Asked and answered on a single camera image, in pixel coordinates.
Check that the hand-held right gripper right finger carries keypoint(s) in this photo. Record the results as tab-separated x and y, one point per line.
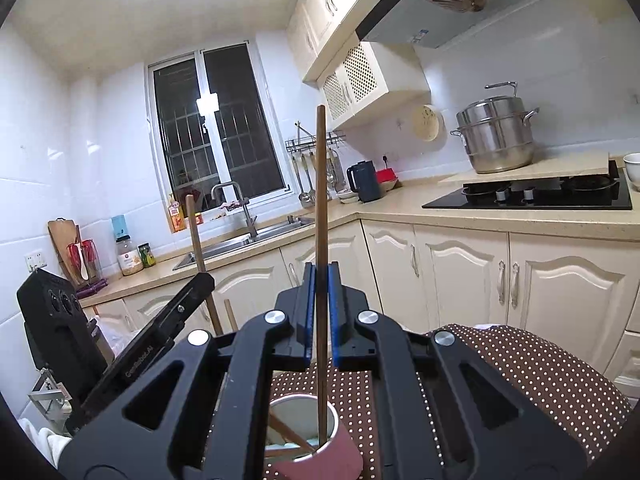
335	310

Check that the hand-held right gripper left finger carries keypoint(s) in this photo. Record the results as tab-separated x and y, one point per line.
310	310

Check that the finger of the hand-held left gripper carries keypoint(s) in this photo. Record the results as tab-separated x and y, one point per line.
192	300

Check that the long brown chopstick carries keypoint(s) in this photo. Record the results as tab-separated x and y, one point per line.
196	240
230	316
321	185

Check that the pile of wooden chopsticks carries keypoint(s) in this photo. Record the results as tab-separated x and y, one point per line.
287	435

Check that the pink cup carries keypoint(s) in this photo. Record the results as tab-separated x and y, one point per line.
332	455

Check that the clear plastic bag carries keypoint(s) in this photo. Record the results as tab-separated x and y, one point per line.
112	335

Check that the small green jar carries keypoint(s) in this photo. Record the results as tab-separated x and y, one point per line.
146	256

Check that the stainless steel sink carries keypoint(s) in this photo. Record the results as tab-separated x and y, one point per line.
240	245

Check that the glass jar white label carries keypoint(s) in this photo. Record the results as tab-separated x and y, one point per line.
129	260

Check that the wooden cutting board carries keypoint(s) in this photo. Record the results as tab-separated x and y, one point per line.
60	245

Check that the small red jar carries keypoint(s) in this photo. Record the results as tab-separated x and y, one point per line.
198	219

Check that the yellow dish soap bottle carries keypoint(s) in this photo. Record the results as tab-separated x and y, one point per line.
176	217

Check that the steel kitchen faucet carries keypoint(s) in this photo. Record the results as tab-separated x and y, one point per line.
247	220

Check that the stacked white dishes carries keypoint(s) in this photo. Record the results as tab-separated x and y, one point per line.
347	196

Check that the hanging steel ladle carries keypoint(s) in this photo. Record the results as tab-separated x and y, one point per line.
305	195

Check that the dark electric kettle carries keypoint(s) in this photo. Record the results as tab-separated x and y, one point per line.
365	185

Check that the red container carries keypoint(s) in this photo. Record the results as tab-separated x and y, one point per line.
387	177

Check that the cream base cabinets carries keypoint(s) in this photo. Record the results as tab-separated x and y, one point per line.
475	280

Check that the hanging steel grater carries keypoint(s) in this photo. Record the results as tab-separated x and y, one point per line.
335	165

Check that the beige kitchen countertop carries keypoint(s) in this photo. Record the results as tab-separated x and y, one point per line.
450	217

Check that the white framed window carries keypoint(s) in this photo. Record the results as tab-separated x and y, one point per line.
220	125

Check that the brown polka dot tablecloth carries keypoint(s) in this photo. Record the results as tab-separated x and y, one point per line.
525	385

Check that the cream lattice door cabinet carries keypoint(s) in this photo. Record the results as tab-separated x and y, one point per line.
370	85

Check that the black gas cooktop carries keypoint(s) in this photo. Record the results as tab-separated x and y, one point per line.
540	197

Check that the stainless steel steamer pot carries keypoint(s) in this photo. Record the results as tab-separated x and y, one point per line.
495	135

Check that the pale wooden board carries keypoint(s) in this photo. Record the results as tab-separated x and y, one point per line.
550	167

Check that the white bowl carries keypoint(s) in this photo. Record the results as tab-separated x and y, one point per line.
633	169

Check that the range hood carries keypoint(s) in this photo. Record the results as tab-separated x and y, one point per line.
475	5

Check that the white wall outlet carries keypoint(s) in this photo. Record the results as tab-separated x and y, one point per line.
35	260

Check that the metal wall utensil rack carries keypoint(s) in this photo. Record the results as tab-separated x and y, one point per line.
305	142

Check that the round cream wall plate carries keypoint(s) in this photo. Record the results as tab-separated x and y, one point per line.
426	122

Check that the cream upper wall cabinets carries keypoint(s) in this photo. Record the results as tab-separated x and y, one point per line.
325	10

